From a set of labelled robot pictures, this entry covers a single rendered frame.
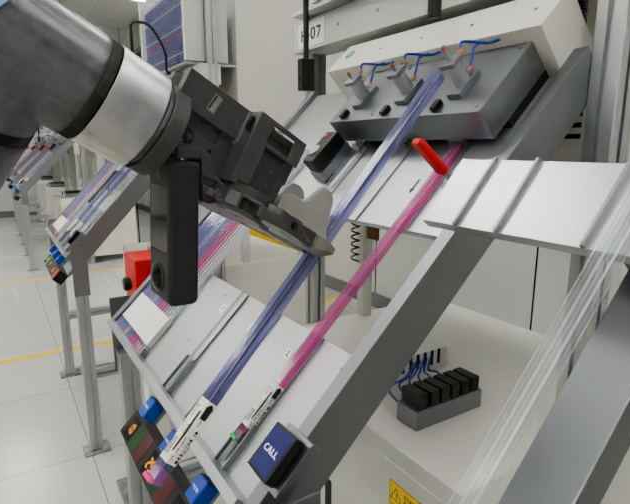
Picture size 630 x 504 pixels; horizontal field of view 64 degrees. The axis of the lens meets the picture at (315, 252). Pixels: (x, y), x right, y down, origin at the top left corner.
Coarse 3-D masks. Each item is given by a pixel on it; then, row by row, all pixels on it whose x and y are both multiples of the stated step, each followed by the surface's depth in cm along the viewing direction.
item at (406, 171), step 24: (336, 96) 115; (312, 120) 114; (312, 144) 105; (432, 144) 77; (480, 144) 69; (504, 144) 66; (360, 168) 86; (384, 168) 81; (408, 168) 76; (312, 192) 91; (336, 192) 85; (384, 192) 76; (408, 192) 72; (432, 192) 68; (360, 216) 76; (384, 216) 72
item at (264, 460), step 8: (272, 432) 51; (280, 432) 50; (272, 440) 50; (280, 440) 50; (288, 440) 49; (264, 448) 50; (272, 448) 50; (280, 448) 49; (256, 456) 50; (264, 456) 50; (272, 456) 49; (280, 456) 48; (256, 464) 50; (264, 464) 49; (272, 464) 48; (264, 472) 48
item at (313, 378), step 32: (224, 288) 88; (192, 320) 87; (224, 320) 81; (288, 320) 70; (160, 352) 87; (192, 352) 80; (224, 352) 75; (256, 352) 70; (288, 352) 65; (320, 352) 61; (192, 384) 74; (256, 384) 65; (288, 384) 61; (320, 384) 58; (224, 416) 65; (288, 416) 58; (224, 448) 60; (256, 448) 58; (256, 480) 54
